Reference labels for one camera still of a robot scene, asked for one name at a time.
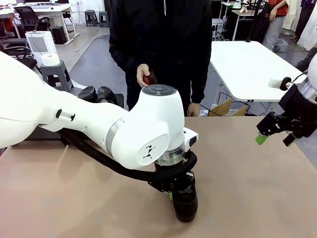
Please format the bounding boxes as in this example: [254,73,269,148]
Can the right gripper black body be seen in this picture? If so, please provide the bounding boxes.
[278,85,317,138]

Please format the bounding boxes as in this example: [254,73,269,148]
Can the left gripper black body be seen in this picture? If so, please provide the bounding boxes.
[155,163,194,183]

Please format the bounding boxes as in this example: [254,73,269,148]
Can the brown shoe brush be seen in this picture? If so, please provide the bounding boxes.
[143,70,158,87]

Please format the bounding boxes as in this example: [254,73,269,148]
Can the person left forearm black sleeve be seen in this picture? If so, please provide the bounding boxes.
[190,57,212,104]

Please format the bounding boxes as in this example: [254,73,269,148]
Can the person right forearm black sleeve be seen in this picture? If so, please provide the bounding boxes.
[109,34,147,75]

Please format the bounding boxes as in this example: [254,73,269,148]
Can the person left hand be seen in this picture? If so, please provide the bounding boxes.
[187,102,201,117]

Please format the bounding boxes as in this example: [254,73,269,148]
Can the person right hand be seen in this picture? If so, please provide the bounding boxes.
[136,63,152,88]

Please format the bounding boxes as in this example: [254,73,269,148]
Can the cardboard box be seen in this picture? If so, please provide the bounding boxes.
[210,98,250,117]

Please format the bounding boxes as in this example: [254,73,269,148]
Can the background person dark trousers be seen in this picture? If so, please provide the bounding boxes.
[296,47,315,72]

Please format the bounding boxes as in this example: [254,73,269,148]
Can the white folding table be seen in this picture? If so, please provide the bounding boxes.
[210,41,310,102]

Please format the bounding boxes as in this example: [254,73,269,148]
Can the grey storage bin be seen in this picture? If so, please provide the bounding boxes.
[273,38,289,53]

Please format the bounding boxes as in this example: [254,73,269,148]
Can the background person cream top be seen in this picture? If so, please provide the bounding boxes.
[282,0,317,48]

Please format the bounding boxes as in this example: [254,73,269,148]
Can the background person red top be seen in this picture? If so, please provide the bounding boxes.
[262,0,290,52]

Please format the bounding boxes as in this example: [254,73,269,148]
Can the white computer tower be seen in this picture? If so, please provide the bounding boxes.
[210,18,225,40]

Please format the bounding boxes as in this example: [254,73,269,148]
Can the small white desk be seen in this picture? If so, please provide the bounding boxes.
[220,1,264,42]

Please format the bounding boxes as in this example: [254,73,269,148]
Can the person torso black jacket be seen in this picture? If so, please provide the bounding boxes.
[108,0,213,118]

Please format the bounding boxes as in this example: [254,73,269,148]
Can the grey plastic stool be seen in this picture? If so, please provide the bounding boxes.
[98,11,110,28]
[85,9,98,27]
[39,60,74,93]

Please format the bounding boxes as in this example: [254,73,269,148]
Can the white tape roll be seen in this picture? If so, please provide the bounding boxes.
[40,53,60,67]

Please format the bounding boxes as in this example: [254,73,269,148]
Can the black computer tower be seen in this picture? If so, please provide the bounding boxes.
[51,26,68,45]

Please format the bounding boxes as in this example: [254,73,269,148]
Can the white air purifier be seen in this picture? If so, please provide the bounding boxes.
[25,31,54,60]

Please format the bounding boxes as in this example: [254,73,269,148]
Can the long white office desk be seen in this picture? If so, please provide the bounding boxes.
[0,2,80,47]

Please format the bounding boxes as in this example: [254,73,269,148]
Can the black mesh office chair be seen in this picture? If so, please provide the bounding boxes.
[13,6,52,33]

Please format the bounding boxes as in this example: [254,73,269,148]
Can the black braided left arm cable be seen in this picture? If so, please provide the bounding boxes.
[59,128,198,181]

